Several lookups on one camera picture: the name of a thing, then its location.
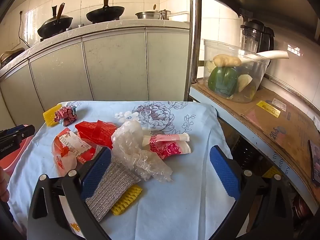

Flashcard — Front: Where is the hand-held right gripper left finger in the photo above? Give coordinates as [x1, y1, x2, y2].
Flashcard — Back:
[26, 147, 112, 240]

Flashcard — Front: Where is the clear plastic container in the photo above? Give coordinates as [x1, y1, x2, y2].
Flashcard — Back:
[203, 39, 273, 103]

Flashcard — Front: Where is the dark flat object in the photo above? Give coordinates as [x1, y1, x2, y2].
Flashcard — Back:
[309, 140, 320, 183]

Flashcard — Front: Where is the red patterned wrapper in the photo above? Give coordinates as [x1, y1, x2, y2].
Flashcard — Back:
[54, 106, 78, 127]

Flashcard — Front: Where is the red white snack packet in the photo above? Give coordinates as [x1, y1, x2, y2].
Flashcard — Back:
[51, 127, 97, 165]

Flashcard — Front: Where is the steel pot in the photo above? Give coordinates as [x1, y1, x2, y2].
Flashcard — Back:
[135, 10, 163, 20]

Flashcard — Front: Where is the white ladle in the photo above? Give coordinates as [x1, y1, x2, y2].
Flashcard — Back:
[240, 50, 290, 65]

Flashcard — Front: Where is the yellow foam fruit net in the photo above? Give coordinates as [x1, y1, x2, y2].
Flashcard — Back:
[43, 104, 62, 127]
[110, 184, 143, 216]

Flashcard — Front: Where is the red plastic bag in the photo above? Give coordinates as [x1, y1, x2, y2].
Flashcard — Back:
[74, 120, 118, 149]

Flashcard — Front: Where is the black wok with spatula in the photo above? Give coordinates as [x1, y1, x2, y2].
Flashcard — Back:
[37, 3, 73, 39]

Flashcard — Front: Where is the grey kitchen counter cabinet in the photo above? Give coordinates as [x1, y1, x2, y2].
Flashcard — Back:
[0, 20, 192, 130]

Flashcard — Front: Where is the black blender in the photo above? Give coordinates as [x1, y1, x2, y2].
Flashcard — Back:
[239, 21, 275, 54]

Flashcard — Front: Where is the white plastic box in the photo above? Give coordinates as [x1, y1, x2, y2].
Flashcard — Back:
[168, 11, 189, 22]

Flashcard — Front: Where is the green bell pepper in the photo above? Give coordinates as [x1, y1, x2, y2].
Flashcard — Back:
[209, 66, 239, 98]

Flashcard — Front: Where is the black wok brown handle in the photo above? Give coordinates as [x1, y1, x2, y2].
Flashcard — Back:
[86, 0, 125, 24]

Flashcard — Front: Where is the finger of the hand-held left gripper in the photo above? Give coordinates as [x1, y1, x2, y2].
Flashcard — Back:
[0, 124, 25, 134]
[0, 125, 36, 144]

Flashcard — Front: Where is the person's left hand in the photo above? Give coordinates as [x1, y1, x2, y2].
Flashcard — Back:
[0, 167, 10, 203]

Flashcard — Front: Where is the clear plastic bag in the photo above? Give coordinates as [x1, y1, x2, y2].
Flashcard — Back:
[111, 119, 173, 182]

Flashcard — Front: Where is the pink patterned paper cup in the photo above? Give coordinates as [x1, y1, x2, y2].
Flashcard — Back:
[143, 133, 190, 146]
[149, 141, 192, 160]

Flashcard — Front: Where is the brown cardboard sheet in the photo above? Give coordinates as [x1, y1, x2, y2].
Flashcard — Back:
[192, 79, 320, 200]

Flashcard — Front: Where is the blue floral tablecloth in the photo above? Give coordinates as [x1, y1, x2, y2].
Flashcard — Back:
[7, 101, 250, 240]

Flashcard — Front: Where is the black power cable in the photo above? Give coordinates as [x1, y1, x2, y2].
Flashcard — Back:
[18, 11, 30, 47]

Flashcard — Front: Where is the silver scouring pad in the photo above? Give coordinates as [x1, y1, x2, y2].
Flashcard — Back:
[85, 146, 142, 223]

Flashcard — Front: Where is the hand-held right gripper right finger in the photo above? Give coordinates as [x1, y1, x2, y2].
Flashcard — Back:
[209, 145, 293, 240]

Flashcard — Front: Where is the potato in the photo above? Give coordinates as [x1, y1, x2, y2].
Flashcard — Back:
[213, 54, 242, 68]

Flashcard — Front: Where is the translucent orange plastic wrapper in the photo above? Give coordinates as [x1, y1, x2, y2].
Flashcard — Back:
[56, 151, 78, 178]

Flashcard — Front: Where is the pink plastic bucket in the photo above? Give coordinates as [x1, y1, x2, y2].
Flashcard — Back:
[0, 135, 35, 180]

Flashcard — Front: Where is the pale cabbage piece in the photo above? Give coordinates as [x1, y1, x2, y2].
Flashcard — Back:
[237, 74, 253, 93]

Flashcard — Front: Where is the steel shelf rack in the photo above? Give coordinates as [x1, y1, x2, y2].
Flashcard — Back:
[184, 0, 320, 215]

